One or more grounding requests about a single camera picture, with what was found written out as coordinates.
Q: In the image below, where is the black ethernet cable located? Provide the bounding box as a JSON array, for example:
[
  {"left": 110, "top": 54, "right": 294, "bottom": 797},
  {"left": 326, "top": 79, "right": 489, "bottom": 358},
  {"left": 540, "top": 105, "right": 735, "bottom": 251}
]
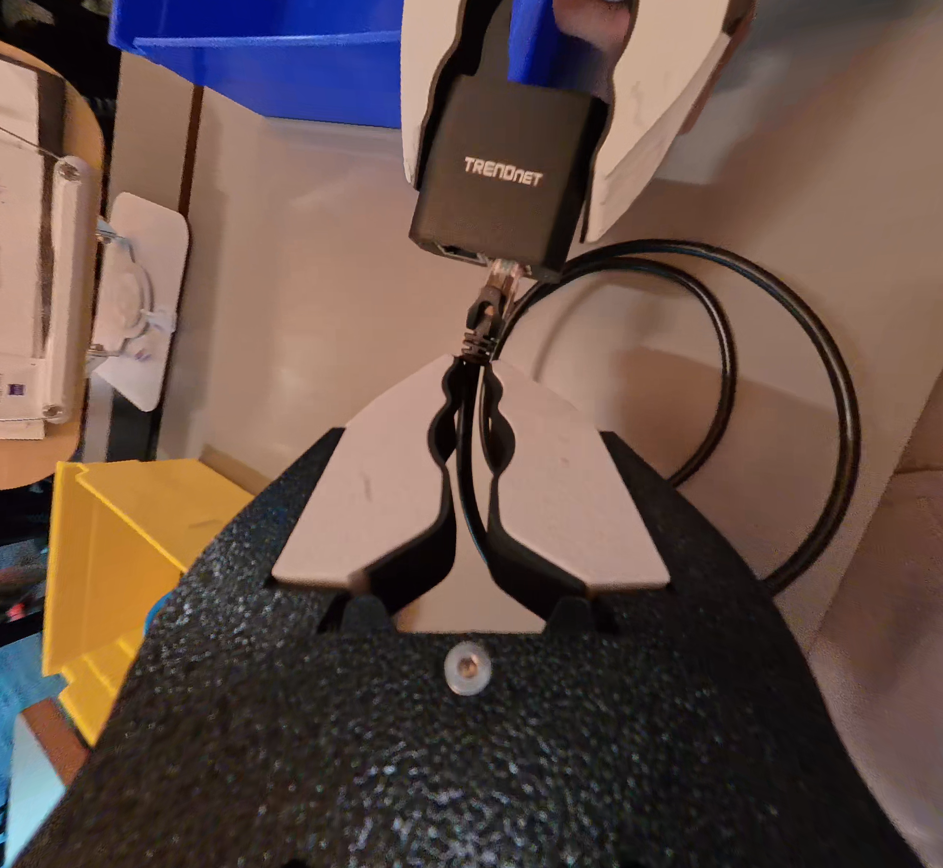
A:
[{"left": 453, "top": 238, "right": 863, "bottom": 597}]

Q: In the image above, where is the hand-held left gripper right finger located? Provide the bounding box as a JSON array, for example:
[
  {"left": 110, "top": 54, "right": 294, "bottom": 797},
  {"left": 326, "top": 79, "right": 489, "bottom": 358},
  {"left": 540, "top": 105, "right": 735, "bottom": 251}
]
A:
[{"left": 479, "top": 358, "right": 673, "bottom": 626}]

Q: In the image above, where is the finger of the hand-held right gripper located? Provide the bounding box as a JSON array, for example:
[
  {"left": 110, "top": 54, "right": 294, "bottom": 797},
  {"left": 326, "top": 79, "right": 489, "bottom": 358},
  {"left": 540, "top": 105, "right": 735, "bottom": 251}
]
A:
[
  {"left": 400, "top": 0, "right": 542, "bottom": 195},
  {"left": 582, "top": 0, "right": 782, "bottom": 244}
]

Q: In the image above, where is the white desk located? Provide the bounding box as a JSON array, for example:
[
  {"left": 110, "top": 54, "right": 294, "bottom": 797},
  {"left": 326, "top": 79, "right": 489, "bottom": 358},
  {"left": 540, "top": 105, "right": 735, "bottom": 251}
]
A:
[{"left": 111, "top": 0, "right": 943, "bottom": 663}]

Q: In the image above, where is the small wipe packet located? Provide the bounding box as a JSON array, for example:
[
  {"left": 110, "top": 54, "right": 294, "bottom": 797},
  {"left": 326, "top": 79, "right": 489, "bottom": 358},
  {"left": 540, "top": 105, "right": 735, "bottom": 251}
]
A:
[{"left": 0, "top": 358, "right": 47, "bottom": 429}]

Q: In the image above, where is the yellow plastic bin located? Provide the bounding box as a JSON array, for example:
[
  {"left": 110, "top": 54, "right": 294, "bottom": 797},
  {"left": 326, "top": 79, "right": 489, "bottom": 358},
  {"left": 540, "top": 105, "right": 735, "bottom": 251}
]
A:
[{"left": 42, "top": 459, "right": 255, "bottom": 747}]

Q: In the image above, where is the white paper sheet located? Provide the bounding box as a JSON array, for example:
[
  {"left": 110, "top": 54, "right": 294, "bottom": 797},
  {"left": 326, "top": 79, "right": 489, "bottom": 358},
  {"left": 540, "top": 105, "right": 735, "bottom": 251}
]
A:
[{"left": 0, "top": 61, "right": 54, "bottom": 442}]

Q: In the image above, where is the wooden document stand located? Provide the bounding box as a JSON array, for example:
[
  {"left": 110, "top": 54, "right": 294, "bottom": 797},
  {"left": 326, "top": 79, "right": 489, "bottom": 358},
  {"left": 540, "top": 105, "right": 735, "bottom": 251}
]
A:
[{"left": 0, "top": 39, "right": 191, "bottom": 489}]

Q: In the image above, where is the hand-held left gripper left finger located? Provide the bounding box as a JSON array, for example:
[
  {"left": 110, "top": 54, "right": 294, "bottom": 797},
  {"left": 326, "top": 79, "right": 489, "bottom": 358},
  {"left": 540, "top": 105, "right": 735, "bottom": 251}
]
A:
[{"left": 271, "top": 354, "right": 461, "bottom": 619}]

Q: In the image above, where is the black ethernet splitter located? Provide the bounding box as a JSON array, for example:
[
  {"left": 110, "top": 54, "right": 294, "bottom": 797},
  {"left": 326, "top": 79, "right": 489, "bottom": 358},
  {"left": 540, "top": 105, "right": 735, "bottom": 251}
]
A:
[{"left": 409, "top": 76, "right": 609, "bottom": 283}]

